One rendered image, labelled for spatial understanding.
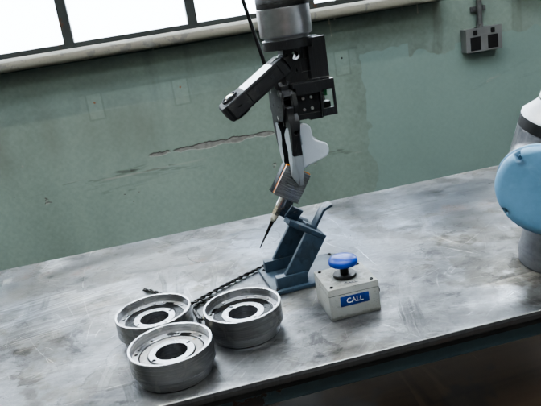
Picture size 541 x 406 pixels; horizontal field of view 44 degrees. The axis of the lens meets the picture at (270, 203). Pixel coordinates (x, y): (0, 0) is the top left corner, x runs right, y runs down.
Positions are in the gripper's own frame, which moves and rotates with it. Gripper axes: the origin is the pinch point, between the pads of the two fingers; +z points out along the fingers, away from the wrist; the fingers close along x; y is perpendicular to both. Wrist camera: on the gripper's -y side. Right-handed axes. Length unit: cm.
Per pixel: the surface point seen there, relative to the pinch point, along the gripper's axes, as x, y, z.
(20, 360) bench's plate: -4.6, -43.3, 16.2
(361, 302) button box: -17.0, 2.5, 14.4
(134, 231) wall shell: 149, -24, 50
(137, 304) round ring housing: -3.6, -26.3, 12.7
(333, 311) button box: -16.8, -1.4, 14.8
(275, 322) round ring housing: -17.2, -9.5, 14.0
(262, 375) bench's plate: -24.9, -13.7, 16.2
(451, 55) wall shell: 142, 107, 7
